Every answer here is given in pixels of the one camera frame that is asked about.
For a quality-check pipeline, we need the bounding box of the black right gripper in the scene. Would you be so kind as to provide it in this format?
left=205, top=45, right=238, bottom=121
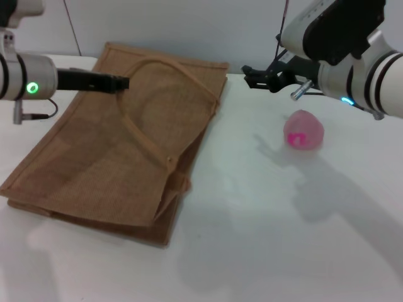
left=241, top=33, right=321, bottom=94

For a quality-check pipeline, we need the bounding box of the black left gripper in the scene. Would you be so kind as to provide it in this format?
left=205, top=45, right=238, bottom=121
left=56, top=68, right=130, bottom=94

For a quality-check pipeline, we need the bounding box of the pink peach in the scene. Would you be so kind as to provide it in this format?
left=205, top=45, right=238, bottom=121
left=283, top=109, right=324, bottom=150

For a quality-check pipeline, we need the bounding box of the brown jute handbag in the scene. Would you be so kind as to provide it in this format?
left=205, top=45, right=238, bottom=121
left=0, top=42, right=230, bottom=249

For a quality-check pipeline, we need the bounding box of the silver cable connector plug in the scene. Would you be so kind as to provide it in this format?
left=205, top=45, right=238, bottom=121
left=12, top=99, right=25, bottom=125
left=290, top=80, right=312, bottom=101

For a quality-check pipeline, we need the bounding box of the black thin cable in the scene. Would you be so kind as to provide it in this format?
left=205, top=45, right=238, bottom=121
left=21, top=97, right=59, bottom=120

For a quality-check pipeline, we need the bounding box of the left wrist camera housing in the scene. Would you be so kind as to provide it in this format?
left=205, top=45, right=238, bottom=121
left=0, top=0, right=45, bottom=29

